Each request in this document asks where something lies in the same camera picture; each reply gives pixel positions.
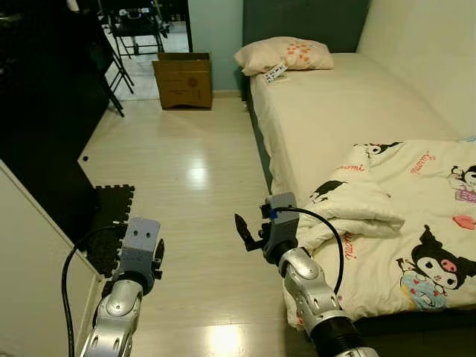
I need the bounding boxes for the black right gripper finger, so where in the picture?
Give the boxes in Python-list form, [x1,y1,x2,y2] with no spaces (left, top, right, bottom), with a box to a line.
[234,213,255,251]

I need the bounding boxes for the cream cartoon print quilt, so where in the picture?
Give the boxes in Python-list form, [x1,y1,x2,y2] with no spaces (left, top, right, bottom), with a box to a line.
[285,139,476,329]

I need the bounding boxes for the white book blue letters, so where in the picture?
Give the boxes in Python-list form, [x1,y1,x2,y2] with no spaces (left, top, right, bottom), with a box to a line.
[263,62,290,83]

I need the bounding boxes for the pink dotted pillow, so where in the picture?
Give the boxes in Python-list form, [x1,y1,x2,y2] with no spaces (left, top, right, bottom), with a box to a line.
[234,36,336,77]

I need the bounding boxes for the black foam floor mat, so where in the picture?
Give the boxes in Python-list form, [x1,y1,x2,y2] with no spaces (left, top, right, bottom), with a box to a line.
[84,184,137,278]

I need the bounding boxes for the white wardrobe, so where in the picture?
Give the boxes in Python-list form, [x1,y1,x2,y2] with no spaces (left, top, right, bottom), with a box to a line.
[0,158,105,357]

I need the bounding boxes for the brown cardboard box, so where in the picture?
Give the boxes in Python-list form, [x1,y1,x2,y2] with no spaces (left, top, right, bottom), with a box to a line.
[152,52,215,112]

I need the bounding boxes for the mattress with beige sheet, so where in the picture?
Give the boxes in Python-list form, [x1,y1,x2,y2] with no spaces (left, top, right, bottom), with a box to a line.
[248,51,476,216]

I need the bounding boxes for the black folding chair legs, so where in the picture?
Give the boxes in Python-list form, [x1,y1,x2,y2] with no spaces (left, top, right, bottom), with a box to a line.
[100,41,137,118]

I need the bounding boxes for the teal fabric headboard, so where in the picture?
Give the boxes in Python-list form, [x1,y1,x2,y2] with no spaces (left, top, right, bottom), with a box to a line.
[242,0,371,54]

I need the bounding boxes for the black wheeled case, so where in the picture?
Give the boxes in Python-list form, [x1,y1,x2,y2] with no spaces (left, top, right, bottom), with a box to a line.
[0,0,114,166]

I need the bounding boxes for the black wheeled cart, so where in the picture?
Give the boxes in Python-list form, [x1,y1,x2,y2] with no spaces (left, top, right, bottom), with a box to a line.
[99,0,170,58]

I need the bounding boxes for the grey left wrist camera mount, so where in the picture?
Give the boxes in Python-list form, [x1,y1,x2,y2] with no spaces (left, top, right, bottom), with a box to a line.
[118,217,162,282]

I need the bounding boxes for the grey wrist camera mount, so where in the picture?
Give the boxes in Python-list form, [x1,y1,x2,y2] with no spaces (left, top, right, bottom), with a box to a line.
[118,217,162,282]
[262,191,300,257]

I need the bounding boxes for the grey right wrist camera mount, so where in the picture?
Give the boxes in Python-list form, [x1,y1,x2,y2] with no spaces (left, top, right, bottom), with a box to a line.
[262,191,300,257]

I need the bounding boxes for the thick black metal post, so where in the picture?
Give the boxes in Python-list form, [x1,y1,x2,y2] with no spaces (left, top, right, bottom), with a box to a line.
[183,0,195,54]

